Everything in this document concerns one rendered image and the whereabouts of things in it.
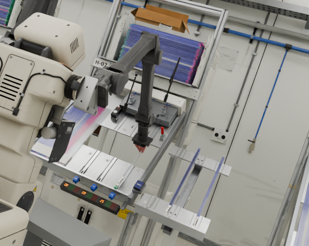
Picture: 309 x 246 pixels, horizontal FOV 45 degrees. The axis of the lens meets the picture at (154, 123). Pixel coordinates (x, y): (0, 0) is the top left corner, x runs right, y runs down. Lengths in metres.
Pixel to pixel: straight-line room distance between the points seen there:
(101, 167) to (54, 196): 0.54
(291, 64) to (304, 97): 0.34
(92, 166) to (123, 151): 1.99
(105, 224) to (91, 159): 0.46
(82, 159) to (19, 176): 0.81
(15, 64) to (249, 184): 2.86
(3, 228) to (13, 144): 0.37
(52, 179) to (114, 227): 0.51
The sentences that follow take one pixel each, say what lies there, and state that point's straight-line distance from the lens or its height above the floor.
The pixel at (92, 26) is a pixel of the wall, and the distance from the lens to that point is 4.38.
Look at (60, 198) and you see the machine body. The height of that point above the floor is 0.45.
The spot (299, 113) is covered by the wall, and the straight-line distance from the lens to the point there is 3.74.
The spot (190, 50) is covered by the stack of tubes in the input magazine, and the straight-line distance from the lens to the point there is 2.33.
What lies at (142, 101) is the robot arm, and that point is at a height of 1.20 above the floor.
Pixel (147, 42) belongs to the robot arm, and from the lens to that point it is 1.58.
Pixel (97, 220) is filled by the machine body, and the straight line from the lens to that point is 2.35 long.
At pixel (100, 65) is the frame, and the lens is 2.54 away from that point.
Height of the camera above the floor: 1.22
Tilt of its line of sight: 3 degrees down
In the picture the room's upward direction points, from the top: 19 degrees clockwise
